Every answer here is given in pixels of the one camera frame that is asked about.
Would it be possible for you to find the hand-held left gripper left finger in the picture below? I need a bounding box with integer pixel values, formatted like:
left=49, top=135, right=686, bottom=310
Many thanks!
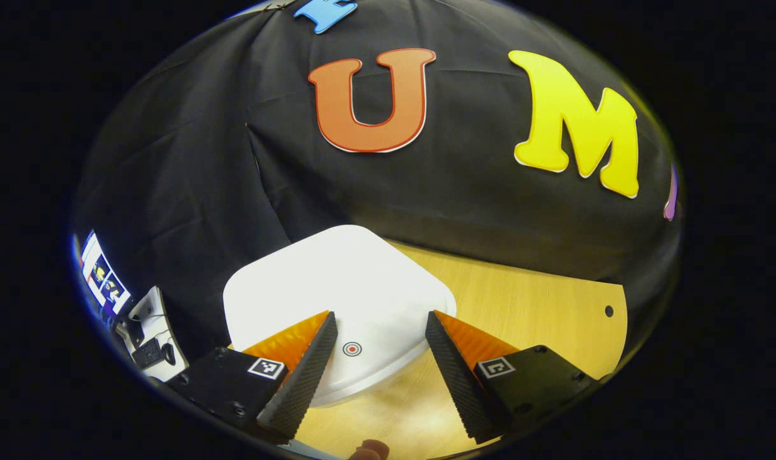
left=163, top=310, right=339, bottom=446

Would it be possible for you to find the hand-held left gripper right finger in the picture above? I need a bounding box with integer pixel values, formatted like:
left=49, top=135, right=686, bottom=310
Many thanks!
left=425, top=310, right=600, bottom=445

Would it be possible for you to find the white desktop garbage bin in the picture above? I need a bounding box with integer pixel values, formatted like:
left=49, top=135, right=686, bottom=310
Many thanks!
left=223, top=224, right=457, bottom=408

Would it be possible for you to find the wooden desktop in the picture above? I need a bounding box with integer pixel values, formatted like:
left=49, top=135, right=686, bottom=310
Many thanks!
left=295, top=240, right=628, bottom=460

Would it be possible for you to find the black keyboard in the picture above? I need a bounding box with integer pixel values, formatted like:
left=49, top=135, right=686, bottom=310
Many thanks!
left=131, top=338, right=165, bottom=370

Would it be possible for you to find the black backdrop cloth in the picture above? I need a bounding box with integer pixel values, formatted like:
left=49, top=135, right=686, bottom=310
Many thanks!
left=72, top=0, right=685, bottom=358

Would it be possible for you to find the computer monitor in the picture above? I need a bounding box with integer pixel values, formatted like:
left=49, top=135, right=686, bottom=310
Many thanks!
left=80, top=230, right=133, bottom=315

